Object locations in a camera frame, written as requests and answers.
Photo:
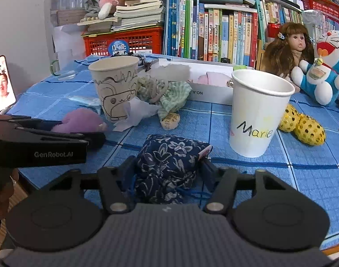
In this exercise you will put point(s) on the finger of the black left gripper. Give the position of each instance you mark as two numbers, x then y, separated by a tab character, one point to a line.
37	140
29	122

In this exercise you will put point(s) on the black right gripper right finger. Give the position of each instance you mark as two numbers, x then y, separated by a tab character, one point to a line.
222	185

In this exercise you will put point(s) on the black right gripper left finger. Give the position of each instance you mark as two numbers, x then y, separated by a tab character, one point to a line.
114	183

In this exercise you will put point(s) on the purple soft plush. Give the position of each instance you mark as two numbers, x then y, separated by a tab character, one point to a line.
81	120

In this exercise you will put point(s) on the navy floral fabric pouch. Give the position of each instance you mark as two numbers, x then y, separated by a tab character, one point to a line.
167	167

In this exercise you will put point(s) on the green striped cloth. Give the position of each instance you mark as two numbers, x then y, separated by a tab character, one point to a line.
170	96

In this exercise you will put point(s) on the gold sequin soft ball pair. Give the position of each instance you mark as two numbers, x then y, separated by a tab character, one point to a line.
306	129

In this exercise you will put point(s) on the person left hand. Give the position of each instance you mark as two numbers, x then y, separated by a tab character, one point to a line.
7	178

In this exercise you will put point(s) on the smartphone showing face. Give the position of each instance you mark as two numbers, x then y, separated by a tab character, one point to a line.
7	95

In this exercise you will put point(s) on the white crumpled tissue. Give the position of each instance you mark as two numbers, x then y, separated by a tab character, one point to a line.
135	110

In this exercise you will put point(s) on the doodled paper cup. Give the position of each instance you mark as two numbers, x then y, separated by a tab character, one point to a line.
115	80

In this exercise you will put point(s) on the white Marie paper cup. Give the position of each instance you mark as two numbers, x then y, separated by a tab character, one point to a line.
259	102

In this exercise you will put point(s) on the miniature black bicycle model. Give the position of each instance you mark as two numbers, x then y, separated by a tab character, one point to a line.
143	63

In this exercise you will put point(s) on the round blue sticker badge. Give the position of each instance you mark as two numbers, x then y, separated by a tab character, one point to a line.
118	47

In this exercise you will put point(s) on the white cardboard box tray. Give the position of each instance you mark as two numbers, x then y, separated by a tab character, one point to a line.
200	92

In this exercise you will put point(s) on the pink folded cloth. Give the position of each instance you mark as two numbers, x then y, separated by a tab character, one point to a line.
214	79

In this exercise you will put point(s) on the red plastic basket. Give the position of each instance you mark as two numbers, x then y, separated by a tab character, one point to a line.
138	40
328	8

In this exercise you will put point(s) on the stack of grey books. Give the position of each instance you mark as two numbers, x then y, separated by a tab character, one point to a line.
134	14

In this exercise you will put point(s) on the row of upright books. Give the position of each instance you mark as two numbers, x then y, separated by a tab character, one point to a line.
232	31

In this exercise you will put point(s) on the blue Doraemon plush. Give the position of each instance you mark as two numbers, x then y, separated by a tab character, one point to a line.
320	79

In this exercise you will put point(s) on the brown haired doll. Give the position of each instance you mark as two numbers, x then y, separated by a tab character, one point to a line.
291	45

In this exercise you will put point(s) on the red can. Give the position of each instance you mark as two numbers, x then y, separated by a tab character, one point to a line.
272	31

